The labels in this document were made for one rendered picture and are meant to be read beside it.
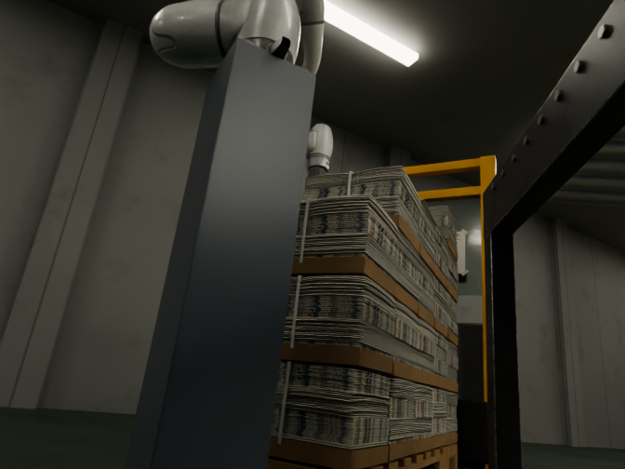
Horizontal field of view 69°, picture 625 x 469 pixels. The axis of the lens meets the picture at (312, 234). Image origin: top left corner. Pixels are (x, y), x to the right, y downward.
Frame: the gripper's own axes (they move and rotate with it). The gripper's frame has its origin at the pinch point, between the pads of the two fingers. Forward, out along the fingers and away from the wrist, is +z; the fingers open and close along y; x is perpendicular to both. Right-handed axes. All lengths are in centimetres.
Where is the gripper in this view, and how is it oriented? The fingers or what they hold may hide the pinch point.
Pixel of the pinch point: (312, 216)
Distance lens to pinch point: 180.1
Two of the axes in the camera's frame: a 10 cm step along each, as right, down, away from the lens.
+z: -1.1, 9.4, -3.3
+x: -9.0, 0.5, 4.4
